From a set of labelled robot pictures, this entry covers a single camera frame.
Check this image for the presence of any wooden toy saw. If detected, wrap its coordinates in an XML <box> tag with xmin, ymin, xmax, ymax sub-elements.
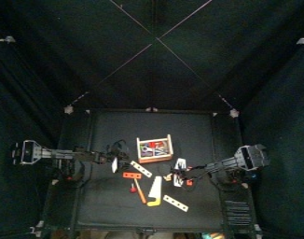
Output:
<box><xmin>146</xmin><ymin>176</ymin><xmax>164</xmax><ymax>208</ymax></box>

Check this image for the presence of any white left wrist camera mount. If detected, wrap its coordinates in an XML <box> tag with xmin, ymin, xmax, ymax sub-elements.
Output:
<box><xmin>111</xmin><ymin>157</ymin><xmax>120</xmax><ymax>174</ymax></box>

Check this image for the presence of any wooden three holed block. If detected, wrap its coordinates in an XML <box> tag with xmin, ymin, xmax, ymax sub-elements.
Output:
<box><xmin>130</xmin><ymin>160</ymin><xmax>155</xmax><ymax>178</ymax></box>
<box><xmin>162</xmin><ymin>194</ymin><xmax>190</xmax><ymax>213</ymax></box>

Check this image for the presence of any wooden toy toolbox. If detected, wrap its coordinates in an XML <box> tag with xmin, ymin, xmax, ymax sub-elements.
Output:
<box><xmin>135</xmin><ymin>134</ymin><xmax>176</xmax><ymax>164</ymax></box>

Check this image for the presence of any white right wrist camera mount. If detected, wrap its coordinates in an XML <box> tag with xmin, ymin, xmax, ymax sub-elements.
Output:
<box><xmin>172</xmin><ymin>157</ymin><xmax>188</xmax><ymax>188</ymax></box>

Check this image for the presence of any orange handled toy screwdriver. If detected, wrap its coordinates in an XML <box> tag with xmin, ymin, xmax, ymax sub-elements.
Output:
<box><xmin>134</xmin><ymin>177</ymin><xmax>148</xmax><ymax>205</ymax></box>

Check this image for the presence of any white toy tool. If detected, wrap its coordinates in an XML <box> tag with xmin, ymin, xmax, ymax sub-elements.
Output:
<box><xmin>140</xmin><ymin>143</ymin><xmax>154</xmax><ymax>156</ymax></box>

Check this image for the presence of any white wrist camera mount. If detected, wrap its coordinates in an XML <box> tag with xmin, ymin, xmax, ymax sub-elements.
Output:
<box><xmin>111</xmin><ymin>157</ymin><xmax>120</xmax><ymax>174</ymax></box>
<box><xmin>172</xmin><ymin>157</ymin><xmax>188</xmax><ymax>188</ymax></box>

